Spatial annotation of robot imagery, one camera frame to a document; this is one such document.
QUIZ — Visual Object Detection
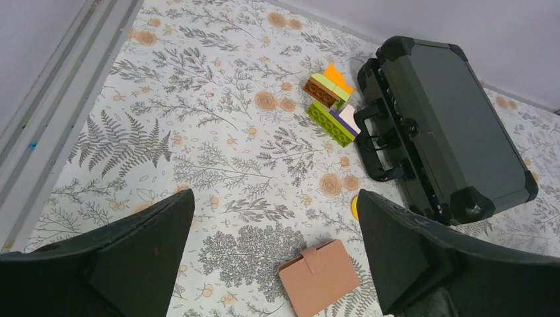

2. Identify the dark grey hard case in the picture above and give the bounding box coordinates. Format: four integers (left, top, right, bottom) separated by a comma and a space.
354, 36, 538, 225

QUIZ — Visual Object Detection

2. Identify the aluminium frame rail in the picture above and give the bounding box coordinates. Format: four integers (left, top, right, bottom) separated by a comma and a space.
1, 0, 142, 253

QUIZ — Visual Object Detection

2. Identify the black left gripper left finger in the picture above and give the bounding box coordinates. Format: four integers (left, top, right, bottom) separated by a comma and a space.
1, 190, 195, 316

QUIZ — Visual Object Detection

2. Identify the yellow round token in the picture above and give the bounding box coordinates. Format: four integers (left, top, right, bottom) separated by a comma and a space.
351, 195, 359, 221

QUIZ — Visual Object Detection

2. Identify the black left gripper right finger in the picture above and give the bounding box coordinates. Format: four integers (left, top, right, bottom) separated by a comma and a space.
357, 190, 559, 316

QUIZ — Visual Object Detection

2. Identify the pink leather card holder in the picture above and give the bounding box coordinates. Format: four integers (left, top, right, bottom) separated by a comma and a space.
278, 239, 360, 317

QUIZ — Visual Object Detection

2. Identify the floral patterned table mat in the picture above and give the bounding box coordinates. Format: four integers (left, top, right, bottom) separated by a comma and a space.
24, 0, 560, 317

